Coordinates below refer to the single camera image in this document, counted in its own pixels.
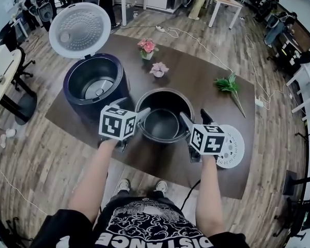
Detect dark brown wooden table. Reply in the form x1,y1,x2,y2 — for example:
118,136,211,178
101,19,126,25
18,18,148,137
44,34,256,200

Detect dark blue rice cooker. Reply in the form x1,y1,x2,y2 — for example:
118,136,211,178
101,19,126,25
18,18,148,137
48,2,131,121

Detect black cable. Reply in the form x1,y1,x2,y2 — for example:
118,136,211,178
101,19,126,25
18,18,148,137
183,179,201,211

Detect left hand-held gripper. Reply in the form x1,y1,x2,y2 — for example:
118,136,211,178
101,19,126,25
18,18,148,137
97,97,152,153

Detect person's black trousers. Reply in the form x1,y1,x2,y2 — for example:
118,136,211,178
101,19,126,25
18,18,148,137
111,189,171,204

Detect person's black printed t-shirt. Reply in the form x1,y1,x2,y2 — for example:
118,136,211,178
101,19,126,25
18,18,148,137
28,196,250,248

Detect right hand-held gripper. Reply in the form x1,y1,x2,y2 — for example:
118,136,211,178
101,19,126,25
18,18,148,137
179,108,227,164

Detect person's white shoe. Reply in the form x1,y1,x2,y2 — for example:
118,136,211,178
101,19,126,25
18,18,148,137
117,179,131,193
154,180,168,193

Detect person's right forearm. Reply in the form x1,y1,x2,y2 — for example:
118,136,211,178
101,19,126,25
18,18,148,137
195,155,225,239

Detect person's left white shoe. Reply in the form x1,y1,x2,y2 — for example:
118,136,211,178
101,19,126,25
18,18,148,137
117,179,131,193

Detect black office chair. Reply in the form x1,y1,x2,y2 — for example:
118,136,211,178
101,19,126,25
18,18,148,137
11,48,36,92
273,197,310,240

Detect long white floor cable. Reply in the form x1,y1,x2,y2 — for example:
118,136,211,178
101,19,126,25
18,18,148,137
0,151,49,215

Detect white power strip cable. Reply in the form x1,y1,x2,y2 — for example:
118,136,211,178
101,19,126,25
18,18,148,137
166,26,287,111

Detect whiteboard on black stand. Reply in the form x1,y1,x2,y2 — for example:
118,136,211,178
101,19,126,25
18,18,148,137
283,128,310,198

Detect pink flower in white pot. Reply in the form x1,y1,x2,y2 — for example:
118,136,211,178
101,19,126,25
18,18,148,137
137,38,160,61

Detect metal pot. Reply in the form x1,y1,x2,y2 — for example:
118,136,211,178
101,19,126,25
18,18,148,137
135,87,196,145

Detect round beige table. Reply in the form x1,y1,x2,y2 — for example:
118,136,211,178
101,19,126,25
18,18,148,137
0,49,38,126

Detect person's right white shoe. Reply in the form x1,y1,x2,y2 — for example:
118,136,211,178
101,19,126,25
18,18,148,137
154,180,168,193

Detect green artificial leaf sprig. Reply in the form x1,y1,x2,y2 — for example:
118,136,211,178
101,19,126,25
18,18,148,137
213,72,247,119

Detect white steamer tray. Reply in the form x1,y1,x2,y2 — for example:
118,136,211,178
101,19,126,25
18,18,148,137
215,124,245,170

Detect person's left forearm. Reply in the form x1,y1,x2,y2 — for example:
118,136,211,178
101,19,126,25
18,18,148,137
68,139,119,223

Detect small pale pink potted flower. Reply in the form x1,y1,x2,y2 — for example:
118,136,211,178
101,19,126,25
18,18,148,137
149,62,170,79

